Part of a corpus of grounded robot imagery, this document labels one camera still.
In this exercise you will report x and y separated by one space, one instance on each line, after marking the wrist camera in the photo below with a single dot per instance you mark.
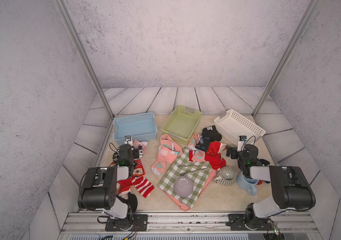
241 142
128 140

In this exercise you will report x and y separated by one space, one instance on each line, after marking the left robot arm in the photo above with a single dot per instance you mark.
99 186

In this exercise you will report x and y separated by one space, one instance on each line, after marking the left metal frame post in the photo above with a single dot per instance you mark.
64 14

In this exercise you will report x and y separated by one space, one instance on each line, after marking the green plastic basket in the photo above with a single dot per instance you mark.
181 124

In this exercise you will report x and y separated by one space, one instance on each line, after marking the white plastic basket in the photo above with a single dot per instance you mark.
237 128

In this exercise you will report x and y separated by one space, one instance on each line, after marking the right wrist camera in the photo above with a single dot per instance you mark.
241 142

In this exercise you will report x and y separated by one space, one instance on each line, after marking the grey upturned bowl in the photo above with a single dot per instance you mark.
183 186

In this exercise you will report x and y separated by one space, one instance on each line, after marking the pink tray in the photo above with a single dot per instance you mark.
200 179

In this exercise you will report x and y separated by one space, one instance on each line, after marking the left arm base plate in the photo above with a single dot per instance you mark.
138 223

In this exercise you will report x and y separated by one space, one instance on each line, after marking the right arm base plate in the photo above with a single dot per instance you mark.
240 222

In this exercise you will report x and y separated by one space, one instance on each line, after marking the black sock with label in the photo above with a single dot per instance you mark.
203 143

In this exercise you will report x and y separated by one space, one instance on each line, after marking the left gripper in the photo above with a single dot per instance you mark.
136 154

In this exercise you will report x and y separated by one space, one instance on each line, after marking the blue plastic basket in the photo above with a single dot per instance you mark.
140 127

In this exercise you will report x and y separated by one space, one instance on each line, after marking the metal tongs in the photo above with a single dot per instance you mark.
191 169

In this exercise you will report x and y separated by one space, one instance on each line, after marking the red santa sock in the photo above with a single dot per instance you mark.
139 169

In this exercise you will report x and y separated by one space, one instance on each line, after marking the green checkered cloth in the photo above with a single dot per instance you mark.
183 159

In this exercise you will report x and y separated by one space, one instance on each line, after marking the front aluminium rail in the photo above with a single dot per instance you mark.
190 226

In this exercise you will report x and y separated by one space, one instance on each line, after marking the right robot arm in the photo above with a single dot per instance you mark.
290 190

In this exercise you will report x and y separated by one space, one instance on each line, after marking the striped ceramic mug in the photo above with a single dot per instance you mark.
225 176

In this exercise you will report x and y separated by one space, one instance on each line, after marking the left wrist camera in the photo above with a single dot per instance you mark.
128 140

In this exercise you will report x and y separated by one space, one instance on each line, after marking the red sock centre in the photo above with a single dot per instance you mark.
212 155

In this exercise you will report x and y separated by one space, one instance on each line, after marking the light blue mug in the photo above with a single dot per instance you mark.
246 184

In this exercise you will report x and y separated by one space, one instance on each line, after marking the pink sock centre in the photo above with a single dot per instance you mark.
168 151

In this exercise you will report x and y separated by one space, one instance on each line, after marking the pink sock left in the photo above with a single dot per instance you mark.
140 145

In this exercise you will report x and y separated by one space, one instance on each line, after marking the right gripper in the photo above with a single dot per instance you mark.
230 149

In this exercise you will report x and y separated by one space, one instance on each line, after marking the red white striped sock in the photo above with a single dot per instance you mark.
142 185

